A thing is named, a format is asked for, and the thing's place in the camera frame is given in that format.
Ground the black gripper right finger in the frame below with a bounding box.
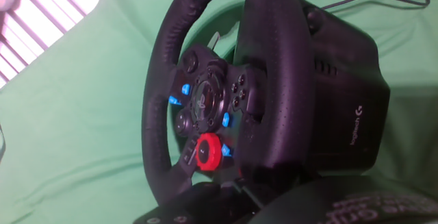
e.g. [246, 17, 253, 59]
[248, 175, 438, 224]

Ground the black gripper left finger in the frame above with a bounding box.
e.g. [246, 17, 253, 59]
[132, 179, 263, 224]

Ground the black racing steering wheel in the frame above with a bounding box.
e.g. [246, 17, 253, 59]
[140, 0, 316, 207]

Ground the black steering wheel base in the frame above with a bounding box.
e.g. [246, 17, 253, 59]
[235, 0, 391, 177]

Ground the green cloth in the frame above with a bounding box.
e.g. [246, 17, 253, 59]
[0, 0, 438, 224]

